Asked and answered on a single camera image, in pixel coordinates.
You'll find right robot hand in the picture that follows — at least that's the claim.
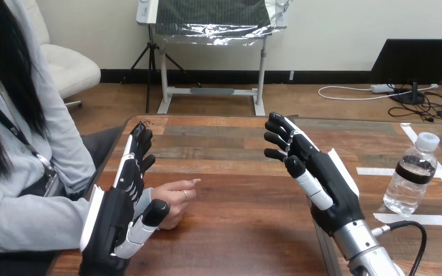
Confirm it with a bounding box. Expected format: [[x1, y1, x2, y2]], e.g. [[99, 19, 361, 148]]
[[263, 112, 366, 237]]

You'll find foil sheet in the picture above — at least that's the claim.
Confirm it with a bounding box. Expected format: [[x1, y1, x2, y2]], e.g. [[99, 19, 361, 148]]
[[154, 0, 294, 47]]

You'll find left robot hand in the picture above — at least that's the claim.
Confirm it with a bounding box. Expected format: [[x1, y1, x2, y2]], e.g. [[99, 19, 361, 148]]
[[78, 121, 172, 276]]

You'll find white cushioned chair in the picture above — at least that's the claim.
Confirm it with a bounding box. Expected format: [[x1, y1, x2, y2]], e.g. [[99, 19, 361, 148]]
[[20, 0, 102, 110]]

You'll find white power strip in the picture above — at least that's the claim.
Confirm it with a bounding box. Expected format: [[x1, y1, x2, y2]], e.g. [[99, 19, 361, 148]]
[[369, 83, 395, 94]]

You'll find clear water bottle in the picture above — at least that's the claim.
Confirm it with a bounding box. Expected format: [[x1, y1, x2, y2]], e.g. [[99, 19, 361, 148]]
[[382, 132, 441, 217]]

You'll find person's hand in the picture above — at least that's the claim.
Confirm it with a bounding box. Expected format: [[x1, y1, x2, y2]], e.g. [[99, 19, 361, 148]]
[[150, 178, 203, 231]]

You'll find dark screen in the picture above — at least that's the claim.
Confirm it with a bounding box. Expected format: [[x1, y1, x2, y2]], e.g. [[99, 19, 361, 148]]
[[368, 38, 442, 106]]

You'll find white desk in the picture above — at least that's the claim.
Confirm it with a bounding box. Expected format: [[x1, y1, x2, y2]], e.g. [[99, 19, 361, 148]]
[[136, 0, 289, 117]]

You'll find black cable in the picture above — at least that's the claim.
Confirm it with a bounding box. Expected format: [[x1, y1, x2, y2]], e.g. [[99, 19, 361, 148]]
[[371, 220, 428, 276]]

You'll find person's body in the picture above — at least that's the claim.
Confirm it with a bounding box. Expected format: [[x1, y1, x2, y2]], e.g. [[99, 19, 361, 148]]
[[0, 0, 125, 276]]

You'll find person's forearm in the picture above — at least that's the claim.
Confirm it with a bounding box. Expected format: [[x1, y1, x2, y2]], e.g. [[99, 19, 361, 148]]
[[0, 177, 154, 254]]

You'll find black tripod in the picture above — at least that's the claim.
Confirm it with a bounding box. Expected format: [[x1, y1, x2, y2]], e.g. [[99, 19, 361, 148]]
[[120, 24, 203, 114]]

